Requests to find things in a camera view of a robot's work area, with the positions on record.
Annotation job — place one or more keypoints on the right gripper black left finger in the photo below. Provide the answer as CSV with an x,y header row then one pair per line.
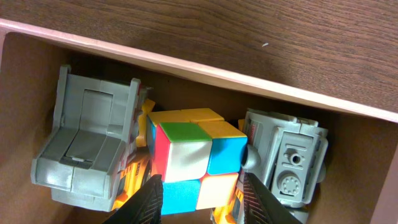
x,y
144,207

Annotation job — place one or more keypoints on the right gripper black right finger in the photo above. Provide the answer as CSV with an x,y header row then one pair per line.
x,y
260,205

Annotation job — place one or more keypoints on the yellow grey mixer truck toy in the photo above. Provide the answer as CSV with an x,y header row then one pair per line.
x,y
286,154

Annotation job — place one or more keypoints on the yellow grey dump truck toy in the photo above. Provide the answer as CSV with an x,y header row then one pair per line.
x,y
94,131

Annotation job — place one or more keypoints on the small colourful puzzle cube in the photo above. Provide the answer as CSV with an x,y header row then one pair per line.
x,y
198,156

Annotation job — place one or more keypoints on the pink cardboard box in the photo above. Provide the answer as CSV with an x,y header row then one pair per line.
x,y
361,178

